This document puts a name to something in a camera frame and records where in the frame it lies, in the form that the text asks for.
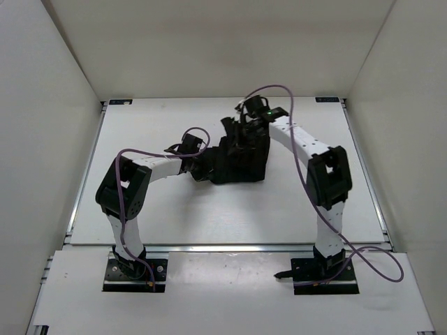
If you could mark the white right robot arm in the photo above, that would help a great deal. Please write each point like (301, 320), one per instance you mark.
(328, 179)

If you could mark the left blue table label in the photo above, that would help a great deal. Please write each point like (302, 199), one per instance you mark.
(120, 102)

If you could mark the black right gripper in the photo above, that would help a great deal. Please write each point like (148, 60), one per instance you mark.
(244, 124)

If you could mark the right blue table label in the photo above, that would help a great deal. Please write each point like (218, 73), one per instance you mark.
(327, 99)

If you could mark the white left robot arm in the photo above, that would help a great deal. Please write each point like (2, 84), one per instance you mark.
(121, 194)

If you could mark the aluminium table rail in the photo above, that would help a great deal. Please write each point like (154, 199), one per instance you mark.
(228, 248)

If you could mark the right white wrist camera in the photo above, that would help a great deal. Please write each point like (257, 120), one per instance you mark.
(240, 106)

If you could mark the black pleated skirt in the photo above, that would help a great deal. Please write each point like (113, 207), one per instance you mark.
(241, 155)

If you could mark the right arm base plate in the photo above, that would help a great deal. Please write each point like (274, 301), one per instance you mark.
(309, 277)

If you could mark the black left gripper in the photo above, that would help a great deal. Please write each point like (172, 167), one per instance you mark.
(205, 171)

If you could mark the blue table label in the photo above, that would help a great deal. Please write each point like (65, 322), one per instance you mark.
(327, 99)
(120, 102)

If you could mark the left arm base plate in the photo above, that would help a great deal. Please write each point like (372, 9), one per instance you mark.
(117, 279)

